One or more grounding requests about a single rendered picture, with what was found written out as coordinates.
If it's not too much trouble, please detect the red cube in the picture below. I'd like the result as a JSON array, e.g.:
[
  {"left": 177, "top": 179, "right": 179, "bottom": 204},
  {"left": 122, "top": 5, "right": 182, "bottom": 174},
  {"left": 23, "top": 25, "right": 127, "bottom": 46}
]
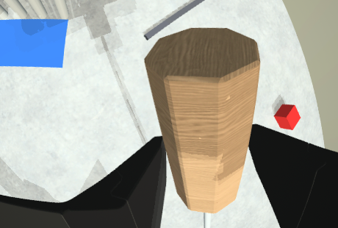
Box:
[{"left": 274, "top": 104, "right": 300, "bottom": 130}]

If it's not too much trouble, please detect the wooden tool handle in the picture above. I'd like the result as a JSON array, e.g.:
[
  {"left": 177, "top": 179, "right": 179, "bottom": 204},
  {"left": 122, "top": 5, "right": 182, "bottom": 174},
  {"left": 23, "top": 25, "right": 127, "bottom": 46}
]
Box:
[{"left": 145, "top": 27, "right": 261, "bottom": 228}]

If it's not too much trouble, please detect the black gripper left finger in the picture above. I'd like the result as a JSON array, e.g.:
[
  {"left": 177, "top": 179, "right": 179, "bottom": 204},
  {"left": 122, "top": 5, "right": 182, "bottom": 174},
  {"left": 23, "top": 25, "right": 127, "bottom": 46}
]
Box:
[{"left": 0, "top": 136, "right": 166, "bottom": 228}]

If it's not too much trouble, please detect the blue flat strip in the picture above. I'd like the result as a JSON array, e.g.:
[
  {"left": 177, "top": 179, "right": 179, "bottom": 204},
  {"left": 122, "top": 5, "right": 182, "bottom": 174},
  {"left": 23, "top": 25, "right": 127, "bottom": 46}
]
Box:
[{"left": 0, "top": 18, "right": 68, "bottom": 68}]

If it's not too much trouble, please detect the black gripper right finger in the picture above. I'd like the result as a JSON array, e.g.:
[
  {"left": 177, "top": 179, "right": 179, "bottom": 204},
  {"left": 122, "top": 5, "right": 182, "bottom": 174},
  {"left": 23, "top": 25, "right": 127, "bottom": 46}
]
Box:
[{"left": 248, "top": 124, "right": 338, "bottom": 228}]

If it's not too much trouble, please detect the dark grey l-shaped metal bar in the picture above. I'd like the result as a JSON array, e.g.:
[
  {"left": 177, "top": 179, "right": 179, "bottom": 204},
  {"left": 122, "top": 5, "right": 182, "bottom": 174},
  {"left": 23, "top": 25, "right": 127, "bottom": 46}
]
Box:
[{"left": 144, "top": 0, "right": 205, "bottom": 40}]

